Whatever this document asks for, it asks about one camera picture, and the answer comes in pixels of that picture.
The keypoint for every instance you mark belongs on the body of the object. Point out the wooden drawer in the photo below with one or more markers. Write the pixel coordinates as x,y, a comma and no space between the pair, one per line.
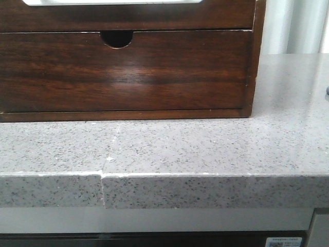
17,16
162,70

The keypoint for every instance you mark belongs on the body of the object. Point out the dark wooden drawer cabinet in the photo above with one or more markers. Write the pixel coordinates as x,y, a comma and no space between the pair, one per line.
118,39

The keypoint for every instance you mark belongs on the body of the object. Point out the black appliance under counter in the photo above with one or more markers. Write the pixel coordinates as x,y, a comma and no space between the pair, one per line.
257,238

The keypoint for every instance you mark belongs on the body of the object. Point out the white QR code sticker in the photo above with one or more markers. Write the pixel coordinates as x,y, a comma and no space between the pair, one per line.
284,242

